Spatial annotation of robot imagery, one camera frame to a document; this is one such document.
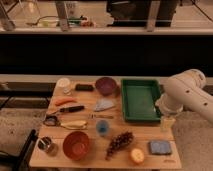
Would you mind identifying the halved orange fruit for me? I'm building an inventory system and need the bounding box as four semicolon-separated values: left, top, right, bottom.
130;148;145;164

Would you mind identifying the small wooden stick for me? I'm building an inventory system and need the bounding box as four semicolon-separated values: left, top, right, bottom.
91;114;114;119

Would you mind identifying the wooden cutting board table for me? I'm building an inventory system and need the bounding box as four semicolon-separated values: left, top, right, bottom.
29;82;182;170

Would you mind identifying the blue sponge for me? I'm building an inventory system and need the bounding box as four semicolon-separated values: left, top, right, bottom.
149;140;172;155

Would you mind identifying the green plastic tray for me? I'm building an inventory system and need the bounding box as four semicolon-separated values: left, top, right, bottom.
121;79;161;122

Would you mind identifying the yellow banana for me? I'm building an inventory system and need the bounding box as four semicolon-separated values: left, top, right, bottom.
61;120;87;130

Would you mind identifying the purple bowl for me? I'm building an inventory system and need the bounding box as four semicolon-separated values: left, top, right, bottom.
95;77;117;96

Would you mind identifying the black chair frame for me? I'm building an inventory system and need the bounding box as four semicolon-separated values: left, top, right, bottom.
0;129;38;171

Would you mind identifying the metal cup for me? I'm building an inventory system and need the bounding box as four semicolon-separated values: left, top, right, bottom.
38;136;57;156

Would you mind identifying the black measuring scoop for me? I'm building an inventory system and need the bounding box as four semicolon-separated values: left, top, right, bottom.
43;115;60;126

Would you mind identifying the black handled knife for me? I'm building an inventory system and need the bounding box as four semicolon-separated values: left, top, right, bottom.
50;105;85;115

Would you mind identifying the orange bowl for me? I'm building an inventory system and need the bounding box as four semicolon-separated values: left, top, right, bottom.
63;131;90;161

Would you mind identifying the black rectangular block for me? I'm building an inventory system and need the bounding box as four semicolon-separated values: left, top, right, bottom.
75;84;94;91

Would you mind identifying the blue plastic cup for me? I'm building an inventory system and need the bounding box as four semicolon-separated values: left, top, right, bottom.
96;120;109;136

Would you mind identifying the brown grape bunch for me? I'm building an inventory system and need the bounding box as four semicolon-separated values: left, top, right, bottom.
105;132;134;160

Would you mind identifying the grey cloth piece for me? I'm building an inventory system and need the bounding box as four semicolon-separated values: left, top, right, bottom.
94;98;115;112

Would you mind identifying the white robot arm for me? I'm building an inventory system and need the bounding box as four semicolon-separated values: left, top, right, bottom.
155;69;213;132

